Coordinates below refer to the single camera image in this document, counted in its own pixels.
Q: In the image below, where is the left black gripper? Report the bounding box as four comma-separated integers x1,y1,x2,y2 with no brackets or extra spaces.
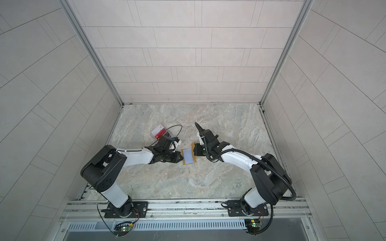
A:
161,150,186,164

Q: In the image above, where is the yellow leather card holder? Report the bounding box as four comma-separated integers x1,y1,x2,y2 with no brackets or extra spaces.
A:
181,142,196,165

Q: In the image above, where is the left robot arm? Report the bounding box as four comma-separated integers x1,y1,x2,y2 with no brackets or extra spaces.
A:
80,136,183,218

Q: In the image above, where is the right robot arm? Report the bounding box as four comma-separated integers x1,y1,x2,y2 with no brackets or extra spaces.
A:
194,123,297,215

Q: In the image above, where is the red white card in box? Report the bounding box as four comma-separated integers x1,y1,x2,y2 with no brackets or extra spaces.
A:
150,125,168,140

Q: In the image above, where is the left green circuit board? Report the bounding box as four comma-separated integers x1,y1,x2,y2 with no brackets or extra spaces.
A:
114,222,134,237

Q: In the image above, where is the green circuit board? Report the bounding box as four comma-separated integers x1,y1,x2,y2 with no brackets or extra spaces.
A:
114,222,134,237
244,220,261,235

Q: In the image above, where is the right green circuit board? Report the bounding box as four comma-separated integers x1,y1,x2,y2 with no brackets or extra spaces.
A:
244,220,261,235

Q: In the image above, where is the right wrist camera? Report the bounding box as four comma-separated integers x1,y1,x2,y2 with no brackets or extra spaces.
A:
197,132,204,145

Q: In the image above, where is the left camera black cable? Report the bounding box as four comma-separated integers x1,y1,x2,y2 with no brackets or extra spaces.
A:
147,124,184,148

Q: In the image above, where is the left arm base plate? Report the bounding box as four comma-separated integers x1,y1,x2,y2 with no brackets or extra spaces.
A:
101,201,149,219

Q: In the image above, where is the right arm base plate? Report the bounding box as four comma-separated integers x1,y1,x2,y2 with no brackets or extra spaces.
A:
221,200,269,217

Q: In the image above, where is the right black corrugated cable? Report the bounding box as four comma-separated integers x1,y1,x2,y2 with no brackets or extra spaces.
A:
194,122,298,235

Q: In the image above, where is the aluminium mounting rail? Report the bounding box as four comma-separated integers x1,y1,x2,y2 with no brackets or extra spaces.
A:
59,198,312,222

